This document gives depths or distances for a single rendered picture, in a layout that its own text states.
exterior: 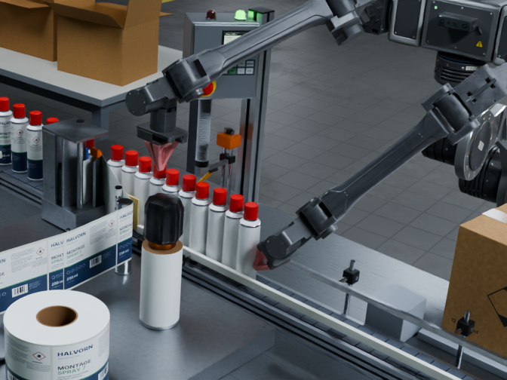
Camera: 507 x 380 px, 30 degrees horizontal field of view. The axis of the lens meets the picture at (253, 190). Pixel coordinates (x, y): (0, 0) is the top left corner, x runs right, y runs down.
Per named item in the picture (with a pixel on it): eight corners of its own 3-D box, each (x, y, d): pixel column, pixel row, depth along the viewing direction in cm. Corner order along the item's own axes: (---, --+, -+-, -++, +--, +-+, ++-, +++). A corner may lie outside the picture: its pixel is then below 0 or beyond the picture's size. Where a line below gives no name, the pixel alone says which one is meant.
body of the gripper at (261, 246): (253, 246, 218) (271, 231, 213) (281, 233, 225) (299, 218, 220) (269, 270, 217) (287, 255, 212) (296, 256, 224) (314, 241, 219)
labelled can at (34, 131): (23, 178, 275) (22, 111, 267) (38, 173, 279) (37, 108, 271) (35, 183, 272) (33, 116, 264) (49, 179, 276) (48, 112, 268)
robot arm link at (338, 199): (483, 123, 195) (450, 81, 196) (477, 126, 190) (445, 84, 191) (328, 239, 213) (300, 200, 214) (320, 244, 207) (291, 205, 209)
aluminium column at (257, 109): (229, 259, 250) (247, 8, 223) (240, 254, 253) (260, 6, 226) (242, 265, 247) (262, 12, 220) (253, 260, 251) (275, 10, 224)
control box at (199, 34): (180, 87, 233) (184, 11, 226) (247, 87, 238) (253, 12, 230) (188, 101, 225) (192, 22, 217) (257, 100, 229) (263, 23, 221)
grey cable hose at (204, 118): (192, 164, 244) (195, 87, 235) (201, 160, 246) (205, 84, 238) (201, 168, 242) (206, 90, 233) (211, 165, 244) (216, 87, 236)
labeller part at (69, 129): (41, 128, 242) (41, 125, 241) (75, 119, 250) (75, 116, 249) (76, 144, 234) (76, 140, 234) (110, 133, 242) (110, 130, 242)
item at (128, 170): (115, 222, 253) (117, 151, 245) (130, 217, 257) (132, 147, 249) (129, 229, 250) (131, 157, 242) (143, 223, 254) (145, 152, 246)
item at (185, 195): (171, 249, 242) (174, 176, 233) (185, 243, 245) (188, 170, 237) (185, 256, 239) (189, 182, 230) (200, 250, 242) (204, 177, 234)
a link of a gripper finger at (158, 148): (157, 177, 207) (159, 136, 204) (134, 167, 211) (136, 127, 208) (178, 170, 212) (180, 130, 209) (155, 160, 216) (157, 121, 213)
